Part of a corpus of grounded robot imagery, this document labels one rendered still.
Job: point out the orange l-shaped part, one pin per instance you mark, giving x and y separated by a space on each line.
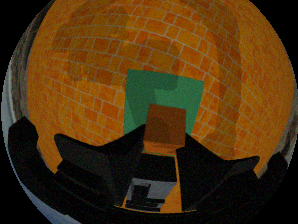
164 129

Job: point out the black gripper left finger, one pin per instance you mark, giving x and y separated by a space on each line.
115 162

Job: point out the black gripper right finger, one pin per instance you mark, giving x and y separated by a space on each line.
201 172

